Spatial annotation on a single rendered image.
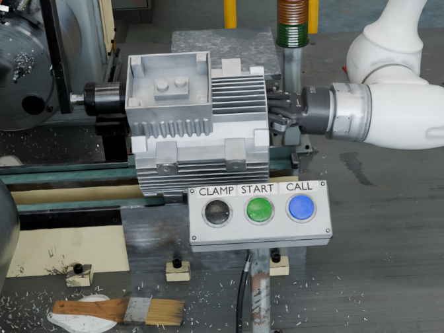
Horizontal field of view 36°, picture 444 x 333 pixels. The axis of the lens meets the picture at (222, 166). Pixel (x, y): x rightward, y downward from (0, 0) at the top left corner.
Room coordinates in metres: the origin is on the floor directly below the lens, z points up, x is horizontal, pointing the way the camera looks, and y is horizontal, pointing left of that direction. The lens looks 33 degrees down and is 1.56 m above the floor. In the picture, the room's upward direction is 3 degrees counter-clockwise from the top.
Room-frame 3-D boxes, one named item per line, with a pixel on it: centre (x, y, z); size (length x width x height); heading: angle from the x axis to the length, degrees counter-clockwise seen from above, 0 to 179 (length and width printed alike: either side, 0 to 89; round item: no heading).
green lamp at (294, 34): (1.24, -0.15, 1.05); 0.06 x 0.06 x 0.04
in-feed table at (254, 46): (1.47, -0.02, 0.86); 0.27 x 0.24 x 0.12; 0
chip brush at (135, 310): (0.77, 0.17, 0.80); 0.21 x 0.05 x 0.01; 82
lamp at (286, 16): (1.24, -0.15, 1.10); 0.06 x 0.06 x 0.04
